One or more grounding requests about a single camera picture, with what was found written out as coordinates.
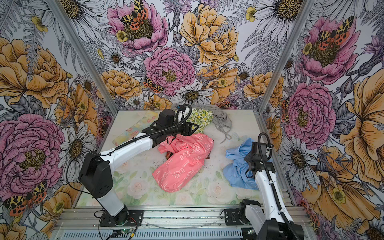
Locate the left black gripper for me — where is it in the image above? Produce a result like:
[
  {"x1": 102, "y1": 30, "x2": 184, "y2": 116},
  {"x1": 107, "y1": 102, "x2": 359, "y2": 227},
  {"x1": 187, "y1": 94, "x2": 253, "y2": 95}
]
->
[{"x1": 165, "y1": 119, "x2": 199, "y2": 136}]

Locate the aluminium corner post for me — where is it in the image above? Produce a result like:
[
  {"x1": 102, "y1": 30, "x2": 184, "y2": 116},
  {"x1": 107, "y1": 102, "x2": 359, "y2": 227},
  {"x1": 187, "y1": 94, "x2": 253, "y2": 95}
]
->
[
  {"x1": 257, "y1": 0, "x2": 316, "y2": 114},
  {"x1": 44, "y1": 0, "x2": 119, "y2": 115}
]

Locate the yellow green lemon cloth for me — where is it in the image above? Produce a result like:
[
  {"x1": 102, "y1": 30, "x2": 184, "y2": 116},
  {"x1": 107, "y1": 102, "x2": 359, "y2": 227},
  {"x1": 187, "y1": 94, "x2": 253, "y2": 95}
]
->
[{"x1": 187, "y1": 109, "x2": 214, "y2": 133}]

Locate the pale floral cloth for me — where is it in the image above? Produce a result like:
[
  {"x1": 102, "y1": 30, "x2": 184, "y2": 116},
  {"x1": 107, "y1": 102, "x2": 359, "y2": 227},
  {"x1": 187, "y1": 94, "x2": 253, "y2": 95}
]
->
[{"x1": 113, "y1": 110, "x2": 160, "y2": 146}]

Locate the left small green circuit board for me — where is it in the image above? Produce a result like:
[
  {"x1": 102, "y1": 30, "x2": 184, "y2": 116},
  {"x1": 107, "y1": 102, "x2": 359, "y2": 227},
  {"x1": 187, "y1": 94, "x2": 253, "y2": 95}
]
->
[{"x1": 114, "y1": 228, "x2": 137, "y2": 236}]

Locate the white vented cable duct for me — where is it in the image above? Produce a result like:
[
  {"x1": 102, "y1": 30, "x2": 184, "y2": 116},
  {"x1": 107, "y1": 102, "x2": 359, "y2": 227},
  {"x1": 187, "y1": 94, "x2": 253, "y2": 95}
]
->
[{"x1": 56, "y1": 228, "x2": 243, "y2": 240}]

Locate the right aluminium corner post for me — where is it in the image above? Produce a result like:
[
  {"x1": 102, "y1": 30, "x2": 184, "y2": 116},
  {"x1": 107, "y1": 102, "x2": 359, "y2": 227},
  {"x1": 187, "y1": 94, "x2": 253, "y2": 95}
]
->
[{"x1": 257, "y1": 0, "x2": 316, "y2": 114}]

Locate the aluminium front rail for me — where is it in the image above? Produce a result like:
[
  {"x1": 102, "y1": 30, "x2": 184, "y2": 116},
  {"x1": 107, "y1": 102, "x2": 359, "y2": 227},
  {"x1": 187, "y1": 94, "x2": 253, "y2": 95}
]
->
[{"x1": 55, "y1": 206, "x2": 313, "y2": 230}]

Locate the left aluminium corner post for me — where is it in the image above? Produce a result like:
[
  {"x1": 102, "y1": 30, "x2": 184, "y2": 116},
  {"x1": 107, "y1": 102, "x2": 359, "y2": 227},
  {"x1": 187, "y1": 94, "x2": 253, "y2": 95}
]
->
[{"x1": 44, "y1": 0, "x2": 119, "y2": 115}]

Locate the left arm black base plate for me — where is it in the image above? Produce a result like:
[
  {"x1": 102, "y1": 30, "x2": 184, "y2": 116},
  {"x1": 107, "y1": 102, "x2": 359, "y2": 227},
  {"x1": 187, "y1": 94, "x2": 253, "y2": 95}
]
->
[{"x1": 100, "y1": 210, "x2": 144, "y2": 227}]

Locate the grey cloth with strings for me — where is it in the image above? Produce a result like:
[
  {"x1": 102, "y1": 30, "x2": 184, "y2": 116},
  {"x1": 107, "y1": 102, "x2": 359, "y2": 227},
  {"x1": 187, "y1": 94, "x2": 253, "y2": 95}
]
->
[{"x1": 200, "y1": 105, "x2": 232, "y2": 144}]

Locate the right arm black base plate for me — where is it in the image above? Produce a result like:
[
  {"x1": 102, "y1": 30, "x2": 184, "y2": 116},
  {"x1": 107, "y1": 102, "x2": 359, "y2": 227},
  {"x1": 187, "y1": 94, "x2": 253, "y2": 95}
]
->
[{"x1": 223, "y1": 208, "x2": 249, "y2": 226}]

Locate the red plaid cloth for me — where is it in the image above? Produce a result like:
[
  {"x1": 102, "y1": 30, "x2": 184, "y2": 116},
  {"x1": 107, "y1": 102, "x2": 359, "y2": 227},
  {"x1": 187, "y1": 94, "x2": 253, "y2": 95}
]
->
[{"x1": 166, "y1": 151, "x2": 211, "y2": 160}]

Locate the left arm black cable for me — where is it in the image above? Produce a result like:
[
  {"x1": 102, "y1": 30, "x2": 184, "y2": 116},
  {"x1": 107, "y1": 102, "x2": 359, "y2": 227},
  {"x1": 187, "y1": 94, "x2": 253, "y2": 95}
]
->
[{"x1": 101, "y1": 103, "x2": 193, "y2": 157}]

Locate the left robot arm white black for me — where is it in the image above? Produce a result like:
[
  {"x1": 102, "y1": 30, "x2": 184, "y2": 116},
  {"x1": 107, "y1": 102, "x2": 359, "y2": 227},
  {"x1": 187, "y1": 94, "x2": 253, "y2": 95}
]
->
[{"x1": 79, "y1": 104, "x2": 199, "y2": 226}]

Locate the pink patterned cloth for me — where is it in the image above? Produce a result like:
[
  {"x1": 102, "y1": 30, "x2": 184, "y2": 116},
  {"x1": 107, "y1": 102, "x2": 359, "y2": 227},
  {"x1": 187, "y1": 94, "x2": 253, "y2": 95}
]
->
[{"x1": 153, "y1": 133, "x2": 214, "y2": 193}]

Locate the light blue cloth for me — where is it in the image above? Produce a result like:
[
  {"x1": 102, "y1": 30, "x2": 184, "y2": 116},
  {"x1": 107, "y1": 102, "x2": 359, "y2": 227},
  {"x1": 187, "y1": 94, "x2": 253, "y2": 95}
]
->
[{"x1": 223, "y1": 138, "x2": 259, "y2": 190}]

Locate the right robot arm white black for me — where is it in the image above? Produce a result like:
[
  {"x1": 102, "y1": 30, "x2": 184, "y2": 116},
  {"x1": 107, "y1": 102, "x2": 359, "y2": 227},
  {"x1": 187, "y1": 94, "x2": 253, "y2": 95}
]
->
[{"x1": 239, "y1": 142, "x2": 305, "y2": 240}]

